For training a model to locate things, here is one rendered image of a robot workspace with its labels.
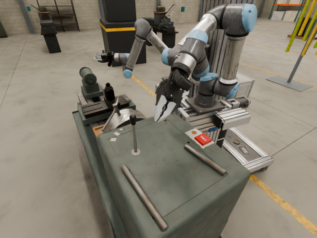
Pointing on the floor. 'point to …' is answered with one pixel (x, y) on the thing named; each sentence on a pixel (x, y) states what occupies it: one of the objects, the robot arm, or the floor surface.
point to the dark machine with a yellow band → (120, 29)
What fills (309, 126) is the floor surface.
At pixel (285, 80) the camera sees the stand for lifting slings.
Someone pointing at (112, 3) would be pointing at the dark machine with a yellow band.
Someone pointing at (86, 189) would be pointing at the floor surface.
